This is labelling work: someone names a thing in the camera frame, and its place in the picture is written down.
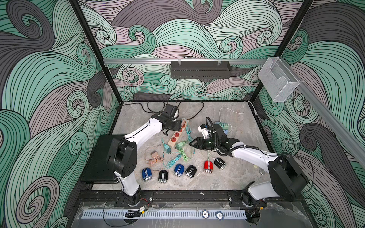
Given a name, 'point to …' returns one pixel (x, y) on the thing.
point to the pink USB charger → (155, 155)
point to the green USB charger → (178, 145)
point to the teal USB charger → (167, 148)
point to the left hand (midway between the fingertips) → (177, 123)
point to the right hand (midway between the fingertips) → (190, 145)
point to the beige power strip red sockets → (173, 140)
